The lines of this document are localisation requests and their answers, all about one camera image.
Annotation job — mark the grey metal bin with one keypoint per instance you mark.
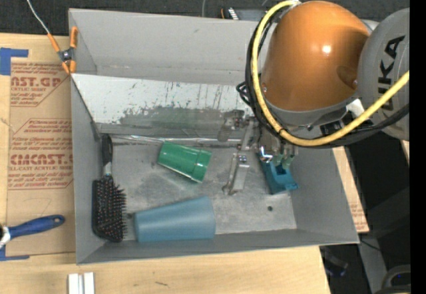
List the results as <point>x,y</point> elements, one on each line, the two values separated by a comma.
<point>166,46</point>

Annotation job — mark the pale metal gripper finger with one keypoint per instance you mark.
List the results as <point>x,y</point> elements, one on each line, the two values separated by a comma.
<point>242,173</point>
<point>231,173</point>

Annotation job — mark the brown cardboard board red print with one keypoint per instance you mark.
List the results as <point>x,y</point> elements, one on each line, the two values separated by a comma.
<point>36,139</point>

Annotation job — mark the black hairbrush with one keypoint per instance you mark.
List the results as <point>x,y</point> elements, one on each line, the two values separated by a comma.
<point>108,206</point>

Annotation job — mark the blue plastic block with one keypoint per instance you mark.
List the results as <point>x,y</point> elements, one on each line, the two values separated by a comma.
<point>279,179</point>

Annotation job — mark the green plastic cup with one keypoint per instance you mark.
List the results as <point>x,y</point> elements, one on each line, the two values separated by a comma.
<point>183,161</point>

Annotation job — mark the blue plastic cup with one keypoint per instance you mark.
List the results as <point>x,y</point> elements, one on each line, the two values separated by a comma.
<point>176,219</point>

